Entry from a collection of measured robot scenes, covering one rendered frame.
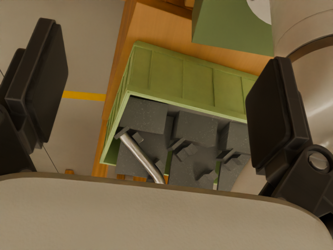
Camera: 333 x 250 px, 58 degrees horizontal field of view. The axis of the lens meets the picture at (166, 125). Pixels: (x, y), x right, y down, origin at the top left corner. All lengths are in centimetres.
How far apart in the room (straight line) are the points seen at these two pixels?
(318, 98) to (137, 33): 56
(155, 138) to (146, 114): 10
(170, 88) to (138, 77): 8
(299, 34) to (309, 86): 7
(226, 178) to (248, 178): 73
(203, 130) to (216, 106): 20
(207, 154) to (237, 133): 12
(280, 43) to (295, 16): 3
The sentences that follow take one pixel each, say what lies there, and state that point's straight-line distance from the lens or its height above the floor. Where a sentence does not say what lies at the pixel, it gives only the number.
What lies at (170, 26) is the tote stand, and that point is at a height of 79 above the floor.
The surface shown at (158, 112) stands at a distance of 88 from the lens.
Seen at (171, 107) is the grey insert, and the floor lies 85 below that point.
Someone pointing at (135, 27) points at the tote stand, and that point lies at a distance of 78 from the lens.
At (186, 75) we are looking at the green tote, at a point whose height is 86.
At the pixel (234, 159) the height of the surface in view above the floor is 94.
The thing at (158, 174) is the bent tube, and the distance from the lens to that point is 89.
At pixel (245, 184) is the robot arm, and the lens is 30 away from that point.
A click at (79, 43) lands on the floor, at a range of 198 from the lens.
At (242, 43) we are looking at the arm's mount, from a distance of 60.
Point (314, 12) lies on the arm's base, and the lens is 38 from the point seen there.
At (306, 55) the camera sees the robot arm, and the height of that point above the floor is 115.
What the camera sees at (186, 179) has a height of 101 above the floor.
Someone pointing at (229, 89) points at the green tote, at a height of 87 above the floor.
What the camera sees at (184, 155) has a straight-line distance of 94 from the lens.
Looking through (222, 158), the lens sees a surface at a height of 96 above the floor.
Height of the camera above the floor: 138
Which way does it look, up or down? 33 degrees down
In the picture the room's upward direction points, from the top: 177 degrees counter-clockwise
